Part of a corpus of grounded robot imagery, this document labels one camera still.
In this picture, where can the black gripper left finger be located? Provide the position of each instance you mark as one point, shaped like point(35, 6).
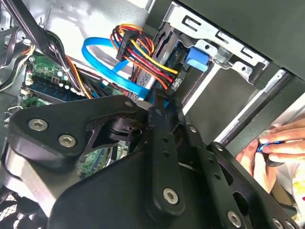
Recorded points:
point(71, 119)

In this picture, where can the person bare hand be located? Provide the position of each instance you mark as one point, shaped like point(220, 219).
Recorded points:
point(286, 133)

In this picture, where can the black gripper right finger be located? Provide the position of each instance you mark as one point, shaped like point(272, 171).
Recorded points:
point(214, 167)

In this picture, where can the hard disk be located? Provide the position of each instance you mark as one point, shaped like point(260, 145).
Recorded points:
point(196, 59)

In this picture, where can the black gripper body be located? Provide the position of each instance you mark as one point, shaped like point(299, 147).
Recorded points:
point(114, 198)

